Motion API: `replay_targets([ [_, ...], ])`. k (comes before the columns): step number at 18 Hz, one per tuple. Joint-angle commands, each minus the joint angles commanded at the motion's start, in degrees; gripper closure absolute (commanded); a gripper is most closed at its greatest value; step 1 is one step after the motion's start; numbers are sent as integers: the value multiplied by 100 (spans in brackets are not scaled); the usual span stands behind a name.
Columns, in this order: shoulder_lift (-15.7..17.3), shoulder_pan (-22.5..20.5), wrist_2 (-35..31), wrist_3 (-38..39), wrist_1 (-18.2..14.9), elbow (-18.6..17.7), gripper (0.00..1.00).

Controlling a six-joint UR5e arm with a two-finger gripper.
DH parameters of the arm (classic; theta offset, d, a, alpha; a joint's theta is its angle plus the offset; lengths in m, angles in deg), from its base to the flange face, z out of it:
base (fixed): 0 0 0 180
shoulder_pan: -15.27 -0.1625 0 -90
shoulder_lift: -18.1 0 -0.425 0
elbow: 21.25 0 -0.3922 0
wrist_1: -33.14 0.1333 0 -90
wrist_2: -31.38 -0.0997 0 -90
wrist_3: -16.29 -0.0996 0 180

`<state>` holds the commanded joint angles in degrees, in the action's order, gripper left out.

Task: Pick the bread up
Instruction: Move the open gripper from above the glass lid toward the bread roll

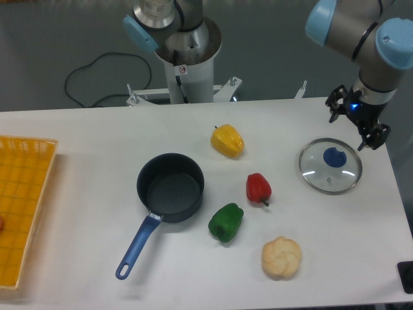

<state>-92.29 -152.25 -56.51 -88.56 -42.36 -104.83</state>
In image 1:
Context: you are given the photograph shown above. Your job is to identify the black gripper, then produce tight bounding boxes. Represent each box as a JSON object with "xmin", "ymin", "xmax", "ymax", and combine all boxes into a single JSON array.
[{"xmin": 325, "ymin": 85, "xmax": 390, "ymax": 151}]

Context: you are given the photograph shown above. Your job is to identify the black cable on floor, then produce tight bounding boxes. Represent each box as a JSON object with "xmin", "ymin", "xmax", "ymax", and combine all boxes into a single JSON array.
[{"xmin": 64, "ymin": 52, "xmax": 152, "ymax": 109}]

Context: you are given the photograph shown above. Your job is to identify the yellow bell pepper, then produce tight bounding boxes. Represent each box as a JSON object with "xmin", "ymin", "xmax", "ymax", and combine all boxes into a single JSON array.
[{"xmin": 210, "ymin": 124, "xmax": 245, "ymax": 158}]

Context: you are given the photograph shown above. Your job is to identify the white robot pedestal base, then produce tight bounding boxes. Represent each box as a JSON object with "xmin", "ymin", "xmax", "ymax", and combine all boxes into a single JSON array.
[{"xmin": 123, "ymin": 15, "xmax": 242, "ymax": 104}]

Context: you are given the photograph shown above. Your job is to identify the glass pot lid blue knob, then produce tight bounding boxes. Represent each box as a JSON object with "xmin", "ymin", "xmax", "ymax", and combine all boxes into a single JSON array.
[{"xmin": 298, "ymin": 138, "xmax": 363, "ymax": 195}]

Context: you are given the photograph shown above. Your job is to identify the green bell pepper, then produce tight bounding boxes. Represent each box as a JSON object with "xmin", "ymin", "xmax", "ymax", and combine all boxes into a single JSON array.
[{"xmin": 208, "ymin": 203, "xmax": 244, "ymax": 243}]

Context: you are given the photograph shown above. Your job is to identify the black device at table edge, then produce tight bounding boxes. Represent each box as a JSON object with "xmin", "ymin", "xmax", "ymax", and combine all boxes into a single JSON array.
[{"xmin": 397, "ymin": 261, "xmax": 413, "ymax": 295}]

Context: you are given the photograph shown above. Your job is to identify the yellow woven basket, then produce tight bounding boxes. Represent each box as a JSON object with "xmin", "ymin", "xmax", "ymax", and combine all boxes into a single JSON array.
[{"xmin": 1, "ymin": 136, "xmax": 58, "ymax": 290}]

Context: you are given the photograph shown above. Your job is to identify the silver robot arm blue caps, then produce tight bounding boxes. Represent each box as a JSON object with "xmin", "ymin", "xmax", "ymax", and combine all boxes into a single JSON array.
[{"xmin": 123, "ymin": 1, "xmax": 412, "ymax": 149}]

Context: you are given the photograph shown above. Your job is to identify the round bread roll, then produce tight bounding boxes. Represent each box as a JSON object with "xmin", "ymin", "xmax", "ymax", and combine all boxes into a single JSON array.
[{"xmin": 261, "ymin": 236, "xmax": 301, "ymax": 280}]

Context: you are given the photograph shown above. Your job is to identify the dark saucepan blue handle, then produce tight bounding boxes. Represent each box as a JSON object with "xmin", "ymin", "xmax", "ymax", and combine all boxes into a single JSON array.
[{"xmin": 116, "ymin": 153, "xmax": 205, "ymax": 280}]

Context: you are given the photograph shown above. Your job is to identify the red bell pepper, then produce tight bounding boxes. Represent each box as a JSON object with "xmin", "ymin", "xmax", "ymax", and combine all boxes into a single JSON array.
[{"xmin": 246, "ymin": 173, "xmax": 272, "ymax": 207}]

